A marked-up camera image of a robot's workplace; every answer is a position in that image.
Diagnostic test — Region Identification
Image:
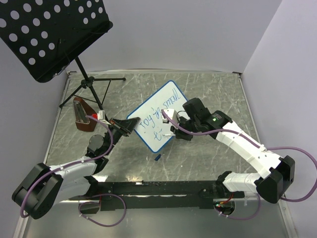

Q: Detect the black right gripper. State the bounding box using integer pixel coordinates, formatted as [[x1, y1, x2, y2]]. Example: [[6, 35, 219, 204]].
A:
[[170, 115, 200, 141]]

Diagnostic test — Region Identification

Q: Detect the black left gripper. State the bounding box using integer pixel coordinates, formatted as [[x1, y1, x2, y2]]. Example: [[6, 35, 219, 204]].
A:
[[103, 117, 140, 155]]

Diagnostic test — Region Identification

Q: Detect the blue framed whiteboard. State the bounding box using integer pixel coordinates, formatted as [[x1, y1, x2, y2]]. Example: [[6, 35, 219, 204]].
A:
[[127, 80, 187, 153]]

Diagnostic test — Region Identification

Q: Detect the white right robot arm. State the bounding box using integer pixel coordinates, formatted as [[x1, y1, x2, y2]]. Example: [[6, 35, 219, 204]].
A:
[[169, 98, 295, 204]]

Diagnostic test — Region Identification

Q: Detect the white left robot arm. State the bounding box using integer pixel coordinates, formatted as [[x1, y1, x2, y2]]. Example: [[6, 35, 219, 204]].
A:
[[12, 117, 140, 219]]

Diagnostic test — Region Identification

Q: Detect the brown wooden metronome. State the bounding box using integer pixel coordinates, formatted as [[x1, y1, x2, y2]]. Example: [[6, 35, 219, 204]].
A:
[[73, 97, 97, 132]]

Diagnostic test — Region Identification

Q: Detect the black perforated music stand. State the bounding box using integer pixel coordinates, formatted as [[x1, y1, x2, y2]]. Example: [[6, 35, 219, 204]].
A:
[[0, 0, 113, 109]]

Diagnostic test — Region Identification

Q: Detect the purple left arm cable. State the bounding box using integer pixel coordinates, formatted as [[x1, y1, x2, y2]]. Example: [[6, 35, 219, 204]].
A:
[[19, 114, 114, 218]]

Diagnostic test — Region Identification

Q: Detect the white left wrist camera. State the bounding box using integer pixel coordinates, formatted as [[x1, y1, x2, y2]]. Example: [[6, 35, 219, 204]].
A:
[[92, 110, 107, 122]]

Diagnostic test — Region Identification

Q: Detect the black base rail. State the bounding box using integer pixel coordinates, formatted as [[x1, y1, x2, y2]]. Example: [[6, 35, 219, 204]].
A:
[[70, 180, 245, 211]]

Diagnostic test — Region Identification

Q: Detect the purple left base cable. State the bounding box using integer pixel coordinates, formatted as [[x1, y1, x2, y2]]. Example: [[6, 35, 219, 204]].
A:
[[78, 194, 126, 227]]

